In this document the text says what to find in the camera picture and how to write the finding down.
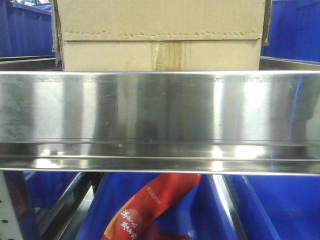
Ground plain torn cardboard box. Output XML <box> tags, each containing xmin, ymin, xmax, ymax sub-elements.
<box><xmin>51</xmin><ymin>0</ymin><xmax>272</xmax><ymax>72</ymax></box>

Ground white perforated shelf upright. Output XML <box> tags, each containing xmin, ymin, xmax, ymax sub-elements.
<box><xmin>0</xmin><ymin>171</ymin><xmax>23</xmax><ymax>240</ymax></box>

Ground blue storage bin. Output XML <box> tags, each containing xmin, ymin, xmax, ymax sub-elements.
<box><xmin>76</xmin><ymin>172</ymin><xmax>238</xmax><ymax>240</ymax></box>

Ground red snack bag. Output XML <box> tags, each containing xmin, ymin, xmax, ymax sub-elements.
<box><xmin>101</xmin><ymin>173</ymin><xmax>201</xmax><ymax>240</ymax></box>

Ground blue bin lower right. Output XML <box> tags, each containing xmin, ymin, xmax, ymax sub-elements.
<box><xmin>225</xmin><ymin>175</ymin><xmax>320</xmax><ymax>240</ymax></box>

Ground blue bin upper right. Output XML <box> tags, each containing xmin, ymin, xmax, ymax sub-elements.
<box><xmin>261</xmin><ymin>0</ymin><xmax>320</xmax><ymax>62</ymax></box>

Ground blue bin upper left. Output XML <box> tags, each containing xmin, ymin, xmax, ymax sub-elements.
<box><xmin>0</xmin><ymin>0</ymin><xmax>54</xmax><ymax>58</ymax></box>

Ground stainless steel shelf rail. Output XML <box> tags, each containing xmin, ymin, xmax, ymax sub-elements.
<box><xmin>0</xmin><ymin>71</ymin><xmax>320</xmax><ymax>176</ymax></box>

